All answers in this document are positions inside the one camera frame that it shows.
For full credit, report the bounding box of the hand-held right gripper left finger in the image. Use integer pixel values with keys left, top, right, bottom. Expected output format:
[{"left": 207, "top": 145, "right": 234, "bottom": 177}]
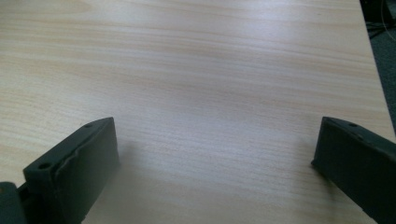
[{"left": 22, "top": 117, "right": 121, "bottom": 224}]

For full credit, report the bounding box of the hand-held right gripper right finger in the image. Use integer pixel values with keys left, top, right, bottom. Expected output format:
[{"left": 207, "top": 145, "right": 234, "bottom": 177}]
[{"left": 311, "top": 116, "right": 396, "bottom": 224}]

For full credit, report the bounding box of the thin pale cable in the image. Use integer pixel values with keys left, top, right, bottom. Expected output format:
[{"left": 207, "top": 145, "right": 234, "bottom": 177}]
[{"left": 380, "top": 0, "right": 396, "bottom": 41}]

